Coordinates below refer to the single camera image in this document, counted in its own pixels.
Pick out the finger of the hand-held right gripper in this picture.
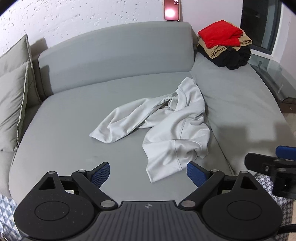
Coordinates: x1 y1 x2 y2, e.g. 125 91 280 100
245 152 296 174
275 146 296 161

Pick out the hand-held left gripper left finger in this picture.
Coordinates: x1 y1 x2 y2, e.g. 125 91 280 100
38 162 117 210

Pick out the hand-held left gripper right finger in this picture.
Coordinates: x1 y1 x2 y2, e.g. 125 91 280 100
179 161 257 210

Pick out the light grey shirt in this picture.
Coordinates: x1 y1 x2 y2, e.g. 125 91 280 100
89 77 210 184

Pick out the grey sofa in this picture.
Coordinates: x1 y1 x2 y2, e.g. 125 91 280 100
0 21 293 205

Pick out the glass table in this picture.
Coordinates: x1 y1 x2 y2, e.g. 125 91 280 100
248 53 296 103

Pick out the black folded garment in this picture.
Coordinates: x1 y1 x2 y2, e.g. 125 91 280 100
196 44 252 70

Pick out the tan folded garment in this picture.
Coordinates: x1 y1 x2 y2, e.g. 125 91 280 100
197 29 252 59

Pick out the dark window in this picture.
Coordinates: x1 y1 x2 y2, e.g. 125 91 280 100
240 0 285 56

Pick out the red folded garment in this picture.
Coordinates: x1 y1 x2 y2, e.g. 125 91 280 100
198 20 243 49

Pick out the large beige cushion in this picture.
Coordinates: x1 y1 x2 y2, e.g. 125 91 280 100
0 34 42 107

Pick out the smartphone with pink screen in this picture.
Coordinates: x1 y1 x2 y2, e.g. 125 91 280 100
163 0 181 22

